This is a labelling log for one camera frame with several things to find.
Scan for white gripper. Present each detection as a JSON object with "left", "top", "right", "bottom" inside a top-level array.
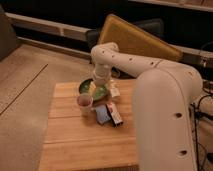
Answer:
[{"left": 92, "top": 71, "right": 111, "bottom": 86}]

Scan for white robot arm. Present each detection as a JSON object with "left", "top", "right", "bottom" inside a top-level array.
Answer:
[{"left": 91, "top": 43, "right": 203, "bottom": 171}]

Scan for white ceramic cup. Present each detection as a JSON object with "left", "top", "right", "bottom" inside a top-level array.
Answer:
[{"left": 77, "top": 93, "right": 93, "bottom": 117}]

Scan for small white carton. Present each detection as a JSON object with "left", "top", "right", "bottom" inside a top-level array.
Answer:
[{"left": 110, "top": 80, "right": 120, "bottom": 98}]

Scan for green plate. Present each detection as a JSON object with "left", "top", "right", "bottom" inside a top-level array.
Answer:
[{"left": 79, "top": 78, "right": 108, "bottom": 101}]

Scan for blue small box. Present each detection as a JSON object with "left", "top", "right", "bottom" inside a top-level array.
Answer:
[{"left": 95, "top": 105, "right": 111, "bottom": 125}]

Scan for yellow cushioned chair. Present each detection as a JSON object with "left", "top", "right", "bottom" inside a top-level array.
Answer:
[{"left": 85, "top": 14, "right": 183, "bottom": 61}]

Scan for wooden table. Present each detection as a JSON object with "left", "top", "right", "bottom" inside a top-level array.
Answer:
[{"left": 38, "top": 80, "right": 138, "bottom": 171}]

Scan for black cables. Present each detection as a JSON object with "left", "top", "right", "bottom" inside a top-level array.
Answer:
[{"left": 189, "top": 79, "right": 213, "bottom": 171}]

